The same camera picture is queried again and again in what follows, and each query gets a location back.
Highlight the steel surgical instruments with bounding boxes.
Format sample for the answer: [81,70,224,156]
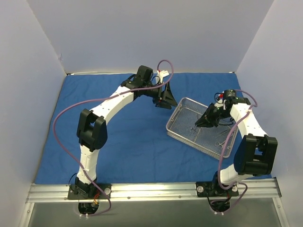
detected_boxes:
[190,117,234,154]

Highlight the wire mesh instrument tray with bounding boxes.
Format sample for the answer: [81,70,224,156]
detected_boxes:
[165,96,239,159]

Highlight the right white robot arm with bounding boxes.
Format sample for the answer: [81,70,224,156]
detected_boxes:
[195,89,278,195]

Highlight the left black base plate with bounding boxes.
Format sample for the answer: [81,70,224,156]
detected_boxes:
[67,182,112,200]

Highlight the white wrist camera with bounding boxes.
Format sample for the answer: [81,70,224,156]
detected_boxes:
[156,70,169,84]
[214,93,226,110]

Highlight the aluminium front rail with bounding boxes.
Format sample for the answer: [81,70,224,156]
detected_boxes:
[26,178,282,203]

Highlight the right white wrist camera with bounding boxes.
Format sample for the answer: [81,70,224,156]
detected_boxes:
[214,93,226,110]

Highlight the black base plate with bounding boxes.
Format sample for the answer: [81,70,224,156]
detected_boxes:
[67,182,112,200]
[195,181,239,198]

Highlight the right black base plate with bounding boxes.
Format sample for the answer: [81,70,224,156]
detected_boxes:
[195,181,239,198]

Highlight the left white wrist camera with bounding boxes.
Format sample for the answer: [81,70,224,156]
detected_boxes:
[156,70,169,84]

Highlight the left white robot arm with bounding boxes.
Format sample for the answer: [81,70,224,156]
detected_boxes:
[75,66,177,198]

